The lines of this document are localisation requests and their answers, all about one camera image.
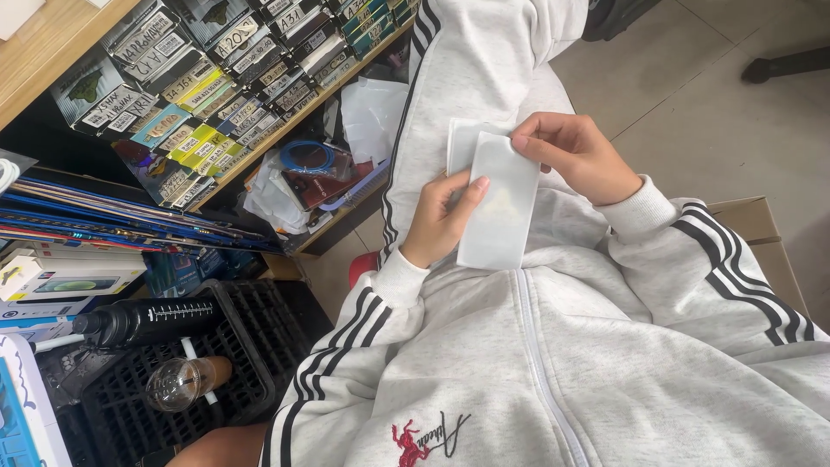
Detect pile of blue flat packets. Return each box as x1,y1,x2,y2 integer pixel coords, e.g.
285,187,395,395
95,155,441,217
0,165,283,255

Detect white cable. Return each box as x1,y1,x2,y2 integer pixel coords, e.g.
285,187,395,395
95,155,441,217
0,158,22,195

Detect black water bottle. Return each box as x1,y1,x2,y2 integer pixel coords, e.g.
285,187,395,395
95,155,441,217
71,297,223,351

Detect stack of white phone boxes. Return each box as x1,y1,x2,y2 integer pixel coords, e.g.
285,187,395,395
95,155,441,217
0,241,149,341

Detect grey zip sweatshirt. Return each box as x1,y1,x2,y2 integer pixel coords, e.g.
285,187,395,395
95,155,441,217
259,174,830,467

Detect grey striped trousers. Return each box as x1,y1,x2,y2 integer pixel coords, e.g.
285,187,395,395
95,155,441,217
379,0,591,263

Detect black plastic crate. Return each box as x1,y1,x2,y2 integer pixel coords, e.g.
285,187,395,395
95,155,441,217
55,279,334,467

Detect person's right hand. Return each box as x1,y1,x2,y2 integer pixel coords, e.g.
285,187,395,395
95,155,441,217
511,112,643,208

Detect basket of cables and cases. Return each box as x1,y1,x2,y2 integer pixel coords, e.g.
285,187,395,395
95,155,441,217
243,139,391,234

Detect person's left hand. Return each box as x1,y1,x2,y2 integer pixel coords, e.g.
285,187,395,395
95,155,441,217
401,170,491,269

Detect black chair base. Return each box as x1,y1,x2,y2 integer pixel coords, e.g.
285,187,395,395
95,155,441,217
581,0,664,43

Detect brown cardboard box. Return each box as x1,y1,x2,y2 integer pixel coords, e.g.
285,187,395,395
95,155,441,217
705,196,810,319

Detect red stool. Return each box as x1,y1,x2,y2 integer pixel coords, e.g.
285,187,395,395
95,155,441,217
348,251,381,290

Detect white plastic bags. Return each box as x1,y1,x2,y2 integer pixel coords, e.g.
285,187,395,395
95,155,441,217
340,77,411,166

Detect white and blue box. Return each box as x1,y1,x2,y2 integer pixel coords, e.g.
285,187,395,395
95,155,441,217
0,333,73,467

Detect short white packet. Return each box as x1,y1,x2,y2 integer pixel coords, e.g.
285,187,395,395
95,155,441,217
446,117,517,177

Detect white straw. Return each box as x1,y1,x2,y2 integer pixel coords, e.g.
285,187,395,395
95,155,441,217
180,337,219,406

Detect wooden shelf of labelled boxes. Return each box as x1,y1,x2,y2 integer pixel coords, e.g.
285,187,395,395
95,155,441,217
0,0,422,211

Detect black furniture foot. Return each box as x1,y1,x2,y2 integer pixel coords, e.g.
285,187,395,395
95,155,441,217
742,45,830,84

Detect long white packet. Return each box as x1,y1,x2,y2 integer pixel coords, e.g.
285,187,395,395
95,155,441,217
456,131,542,271

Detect clear cup with brown drink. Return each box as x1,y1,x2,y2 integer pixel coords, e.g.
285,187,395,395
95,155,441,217
145,355,233,413

